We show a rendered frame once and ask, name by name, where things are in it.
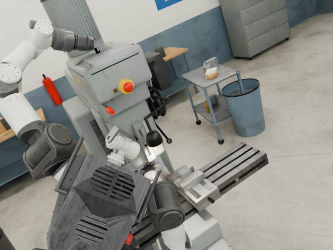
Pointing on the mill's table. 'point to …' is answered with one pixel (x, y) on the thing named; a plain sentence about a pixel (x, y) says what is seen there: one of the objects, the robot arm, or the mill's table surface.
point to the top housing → (109, 70)
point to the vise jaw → (191, 180)
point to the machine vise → (196, 190)
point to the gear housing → (121, 101)
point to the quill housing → (140, 111)
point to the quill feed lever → (163, 134)
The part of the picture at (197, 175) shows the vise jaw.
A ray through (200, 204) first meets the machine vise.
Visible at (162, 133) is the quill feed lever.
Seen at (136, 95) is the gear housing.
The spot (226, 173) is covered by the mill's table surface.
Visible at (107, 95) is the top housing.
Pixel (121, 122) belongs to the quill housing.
